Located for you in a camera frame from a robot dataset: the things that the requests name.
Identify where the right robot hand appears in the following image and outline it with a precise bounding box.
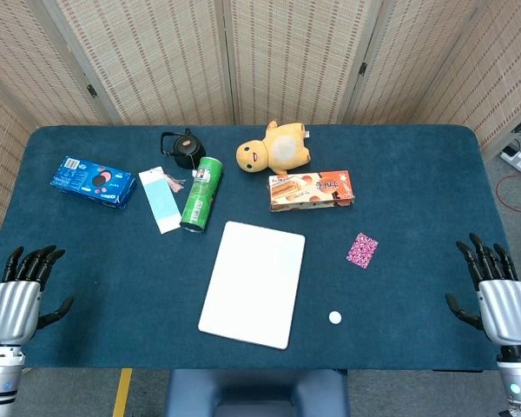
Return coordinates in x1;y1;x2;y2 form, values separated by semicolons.
445;233;521;347

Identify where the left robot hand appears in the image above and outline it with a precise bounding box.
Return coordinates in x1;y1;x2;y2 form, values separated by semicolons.
0;245;76;347

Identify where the pink white patterned packet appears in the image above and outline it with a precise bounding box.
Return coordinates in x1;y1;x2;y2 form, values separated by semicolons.
346;232;379;270

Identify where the white board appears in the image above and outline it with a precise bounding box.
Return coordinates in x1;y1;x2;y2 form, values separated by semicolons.
197;221;307;350

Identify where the blue tablecloth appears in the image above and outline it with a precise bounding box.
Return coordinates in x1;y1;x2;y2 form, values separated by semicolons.
0;124;511;373

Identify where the blue Oreo cookie box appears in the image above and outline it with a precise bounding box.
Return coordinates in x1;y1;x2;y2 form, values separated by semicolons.
49;156;138;210

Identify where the white power strip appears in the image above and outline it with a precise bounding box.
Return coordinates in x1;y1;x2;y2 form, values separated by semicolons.
498;145;521;182

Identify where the white blue tasselled bookmark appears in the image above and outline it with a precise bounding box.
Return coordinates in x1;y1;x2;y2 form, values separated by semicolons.
137;168;187;235

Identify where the green chips can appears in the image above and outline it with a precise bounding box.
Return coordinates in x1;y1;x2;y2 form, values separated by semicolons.
179;156;224;235

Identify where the orange biscuit box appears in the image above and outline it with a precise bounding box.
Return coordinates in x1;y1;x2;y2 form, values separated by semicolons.
267;169;356;214

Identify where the woven folding screen panel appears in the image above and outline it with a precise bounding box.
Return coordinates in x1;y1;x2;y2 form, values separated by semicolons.
0;0;116;231
43;0;235;127
340;0;503;127
416;0;521;162
221;0;394;127

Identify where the yellow plush toy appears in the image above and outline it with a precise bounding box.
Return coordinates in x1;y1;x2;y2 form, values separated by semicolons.
235;120;312;176

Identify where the black cup with strap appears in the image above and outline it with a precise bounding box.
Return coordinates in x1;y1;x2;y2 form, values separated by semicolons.
159;128;201;170

